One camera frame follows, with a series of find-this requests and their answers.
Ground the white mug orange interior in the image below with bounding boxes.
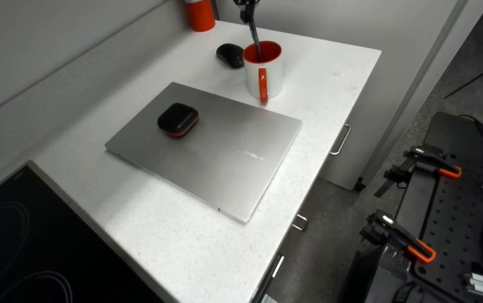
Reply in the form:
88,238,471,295
243,41,283,105

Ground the silver closed laptop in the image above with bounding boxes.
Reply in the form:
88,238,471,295
106,83,302,223

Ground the black red earbuds case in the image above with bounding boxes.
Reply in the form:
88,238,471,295
157,103,199,139

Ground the black computer mouse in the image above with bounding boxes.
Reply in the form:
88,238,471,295
216,45,244,70

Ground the orange cylindrical container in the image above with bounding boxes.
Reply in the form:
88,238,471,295
184,0,216,33

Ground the black perforated breadboard plate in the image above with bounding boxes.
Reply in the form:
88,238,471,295
413,164,483,303

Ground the black induction cooktop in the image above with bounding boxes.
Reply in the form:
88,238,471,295
0,166,164,303

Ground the silver middle drawer handle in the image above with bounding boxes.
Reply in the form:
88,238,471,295
291,215,308,233

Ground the silver upper cabinet handle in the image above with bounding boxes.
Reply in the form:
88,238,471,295
330,125,350,157

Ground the orange handled clamp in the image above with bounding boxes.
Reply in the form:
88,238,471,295
376,146,463,198
360,211,436,265

